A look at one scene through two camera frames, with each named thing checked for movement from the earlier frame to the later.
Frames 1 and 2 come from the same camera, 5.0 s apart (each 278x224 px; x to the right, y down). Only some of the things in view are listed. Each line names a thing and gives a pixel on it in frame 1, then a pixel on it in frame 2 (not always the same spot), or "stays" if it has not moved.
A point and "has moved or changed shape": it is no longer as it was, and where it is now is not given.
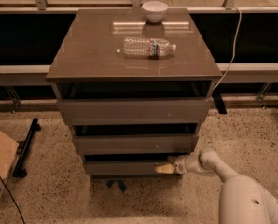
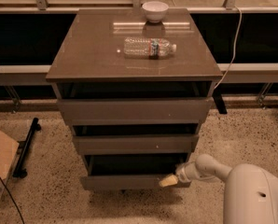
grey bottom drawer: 126,168 has moved or changed shape
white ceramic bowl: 155,10 stays
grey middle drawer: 137,145 stays
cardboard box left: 6,147 stays
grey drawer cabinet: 135,85 stays
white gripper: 181,164 -> 183,175
